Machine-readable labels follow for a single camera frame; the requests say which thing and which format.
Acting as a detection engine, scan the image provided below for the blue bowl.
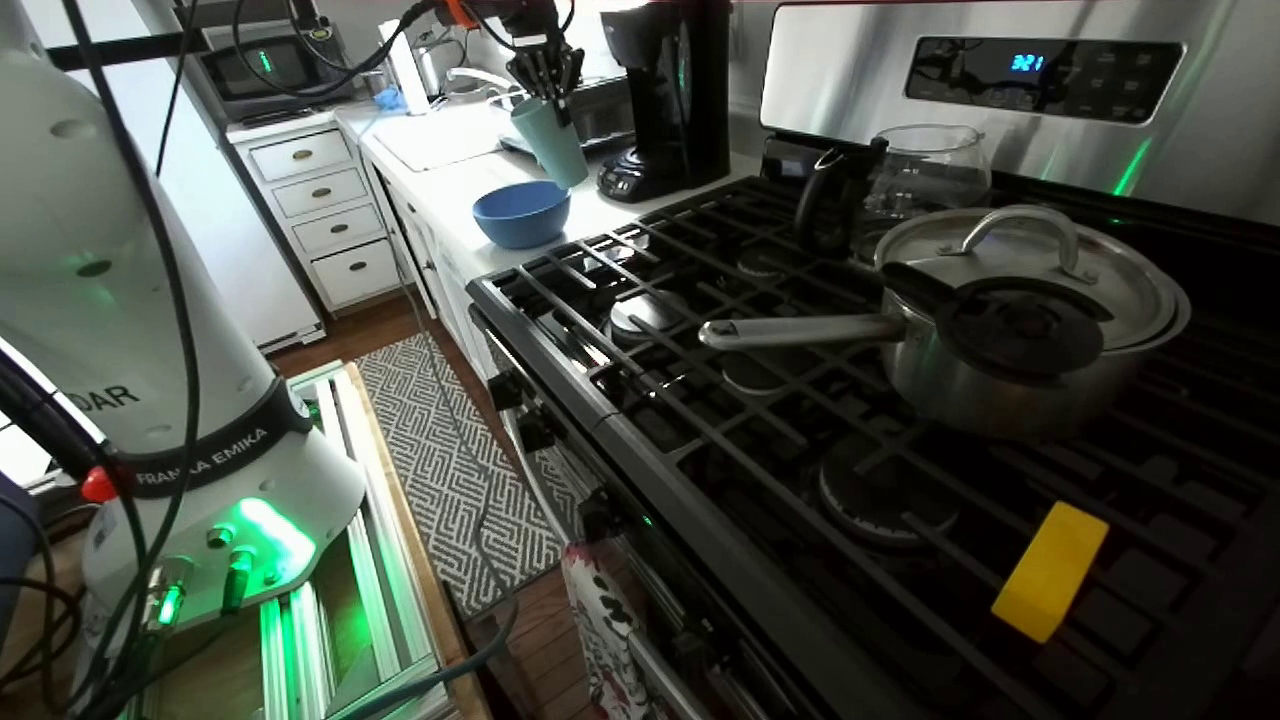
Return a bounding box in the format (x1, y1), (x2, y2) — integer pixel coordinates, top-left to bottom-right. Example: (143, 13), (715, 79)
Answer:
(470, 182), (567, 253)

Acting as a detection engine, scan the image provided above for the black microwave oven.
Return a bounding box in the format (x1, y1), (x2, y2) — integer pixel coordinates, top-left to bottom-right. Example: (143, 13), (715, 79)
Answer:
(199, 20), (347, 125)

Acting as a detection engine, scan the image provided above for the grey patterned floor rug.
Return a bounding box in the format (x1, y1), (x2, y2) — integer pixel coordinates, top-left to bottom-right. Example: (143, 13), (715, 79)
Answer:
(355, 337), (560, 616)

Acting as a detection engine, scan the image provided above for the stainless steel pot with lid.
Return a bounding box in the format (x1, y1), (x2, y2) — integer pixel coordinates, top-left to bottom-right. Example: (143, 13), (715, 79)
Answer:
(698, 206), (1193, 441)

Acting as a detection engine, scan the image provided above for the glass coffee carafe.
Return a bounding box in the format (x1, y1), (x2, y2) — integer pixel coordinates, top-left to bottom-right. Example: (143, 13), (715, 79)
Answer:
(796, 125), (990, 261)

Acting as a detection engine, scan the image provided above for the black Mr Coffee maker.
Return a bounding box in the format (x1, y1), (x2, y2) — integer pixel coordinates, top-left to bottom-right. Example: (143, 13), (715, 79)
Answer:
(598, 0), (732, 206)

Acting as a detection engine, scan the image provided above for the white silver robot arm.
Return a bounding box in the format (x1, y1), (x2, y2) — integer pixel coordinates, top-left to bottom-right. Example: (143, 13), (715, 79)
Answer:
(0, 0), (368, 663)

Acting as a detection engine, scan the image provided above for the light blue plastic cup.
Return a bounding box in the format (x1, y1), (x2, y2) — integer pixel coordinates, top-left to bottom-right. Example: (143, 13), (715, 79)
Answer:
(511, 99), (586, 188)

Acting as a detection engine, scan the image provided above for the white drawer cabinet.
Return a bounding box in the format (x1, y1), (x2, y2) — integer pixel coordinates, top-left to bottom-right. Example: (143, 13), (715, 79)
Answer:
(229, 113), (398, 311)

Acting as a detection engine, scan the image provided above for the black stainless gas stove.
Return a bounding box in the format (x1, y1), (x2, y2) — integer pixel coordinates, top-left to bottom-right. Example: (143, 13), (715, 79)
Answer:
(470, 0), (1280, 720)

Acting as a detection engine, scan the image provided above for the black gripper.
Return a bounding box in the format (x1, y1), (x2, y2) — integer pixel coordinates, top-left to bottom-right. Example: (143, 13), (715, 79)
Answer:
(463, 0), (583, 125)

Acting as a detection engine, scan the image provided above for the yellow sponge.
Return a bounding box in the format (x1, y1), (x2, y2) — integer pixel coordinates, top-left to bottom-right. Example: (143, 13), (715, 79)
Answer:
(990, 499), (1109, 645)

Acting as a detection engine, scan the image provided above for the white cutting board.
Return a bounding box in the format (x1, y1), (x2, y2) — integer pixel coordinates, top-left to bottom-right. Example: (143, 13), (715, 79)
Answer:
(370, 110), (502, 172)

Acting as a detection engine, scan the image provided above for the dish towel on oven handle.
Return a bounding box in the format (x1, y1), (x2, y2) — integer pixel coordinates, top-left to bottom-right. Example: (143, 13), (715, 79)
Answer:
(560, 543), (703, 720)

